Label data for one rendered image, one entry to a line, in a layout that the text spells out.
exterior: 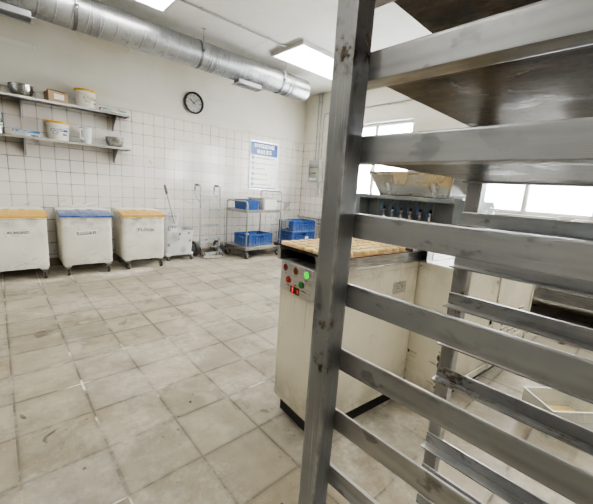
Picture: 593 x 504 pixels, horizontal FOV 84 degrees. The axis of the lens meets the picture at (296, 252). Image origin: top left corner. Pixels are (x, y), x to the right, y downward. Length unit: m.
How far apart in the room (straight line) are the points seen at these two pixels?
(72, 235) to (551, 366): 4.51
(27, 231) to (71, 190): 0.94
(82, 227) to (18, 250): 0.63
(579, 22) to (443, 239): 0.19
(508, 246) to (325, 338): 0.23
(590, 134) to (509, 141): 0.05
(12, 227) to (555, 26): 4.47
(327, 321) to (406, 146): 0.22
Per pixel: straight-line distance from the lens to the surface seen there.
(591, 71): 0.46
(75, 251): 4.64
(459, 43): 0.38
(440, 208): 1.95
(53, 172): 5.18
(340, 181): 0.39
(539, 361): 0.35
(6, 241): 4.55
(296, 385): 1.73
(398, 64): 0.41
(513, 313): 0.79
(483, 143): 0.35
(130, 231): 4.72
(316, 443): 0.51
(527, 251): 0.34
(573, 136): 0.34
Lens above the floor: 1.18
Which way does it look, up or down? 11 degrees down
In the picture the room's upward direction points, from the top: 4 degrees clockwise
